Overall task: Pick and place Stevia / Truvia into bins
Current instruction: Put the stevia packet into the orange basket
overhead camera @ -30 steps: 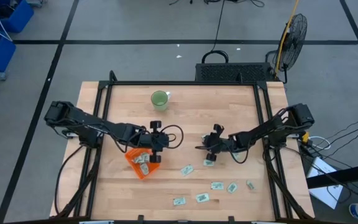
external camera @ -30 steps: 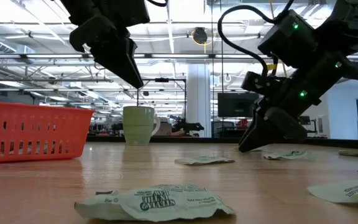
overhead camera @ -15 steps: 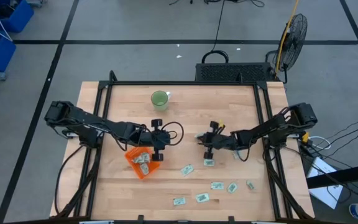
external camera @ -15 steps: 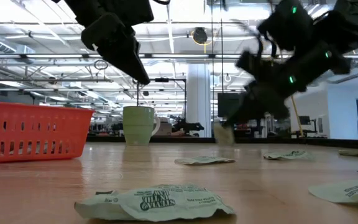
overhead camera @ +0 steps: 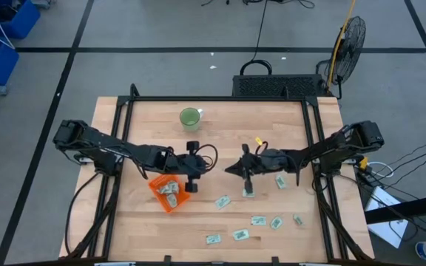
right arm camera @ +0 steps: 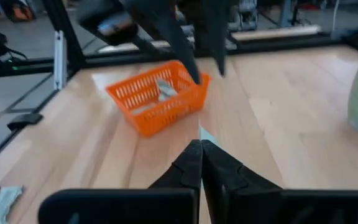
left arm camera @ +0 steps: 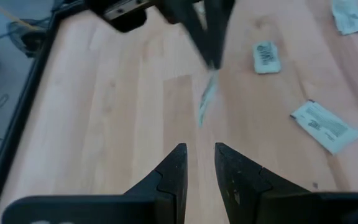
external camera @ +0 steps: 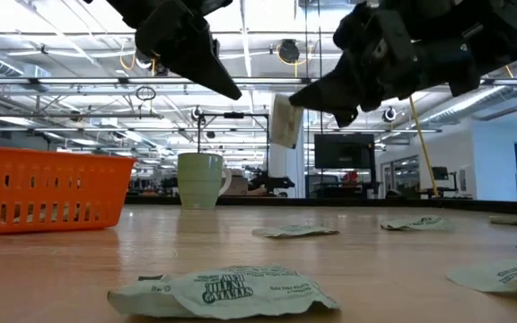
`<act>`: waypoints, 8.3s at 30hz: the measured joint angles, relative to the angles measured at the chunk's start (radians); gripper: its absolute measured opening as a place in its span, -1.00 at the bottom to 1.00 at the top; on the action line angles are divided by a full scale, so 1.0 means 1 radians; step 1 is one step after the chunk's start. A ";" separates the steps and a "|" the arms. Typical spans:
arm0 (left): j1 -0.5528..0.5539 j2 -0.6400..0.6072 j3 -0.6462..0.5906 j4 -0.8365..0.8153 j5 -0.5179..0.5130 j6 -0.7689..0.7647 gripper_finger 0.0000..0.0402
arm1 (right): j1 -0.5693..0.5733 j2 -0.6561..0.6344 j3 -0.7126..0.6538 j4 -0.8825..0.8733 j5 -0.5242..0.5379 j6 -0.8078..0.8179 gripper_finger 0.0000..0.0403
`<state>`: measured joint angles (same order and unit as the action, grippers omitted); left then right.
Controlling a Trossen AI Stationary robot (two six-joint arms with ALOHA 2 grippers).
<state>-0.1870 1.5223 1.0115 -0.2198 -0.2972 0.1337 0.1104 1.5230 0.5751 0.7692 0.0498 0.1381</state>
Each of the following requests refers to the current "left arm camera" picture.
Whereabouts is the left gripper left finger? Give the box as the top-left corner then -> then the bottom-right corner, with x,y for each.
124,142 -> 188,224

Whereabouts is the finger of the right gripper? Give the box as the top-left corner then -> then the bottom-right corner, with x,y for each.
154,0 -> 217,68
203,0 -> 236,68

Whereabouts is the green white stevia packet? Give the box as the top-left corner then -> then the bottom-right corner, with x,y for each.
289,99 -> 358,156
330,0 -> 358,36
252,40 -> 282,75
197,68 -> 220,128

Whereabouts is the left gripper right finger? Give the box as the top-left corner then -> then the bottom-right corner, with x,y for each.
214,142 -> 311,224

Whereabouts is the black floor fan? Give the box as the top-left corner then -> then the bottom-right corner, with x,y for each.
7,17 -> 53,59

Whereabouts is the yellow hanging cable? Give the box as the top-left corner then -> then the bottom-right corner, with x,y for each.
0,0 -> 43,32

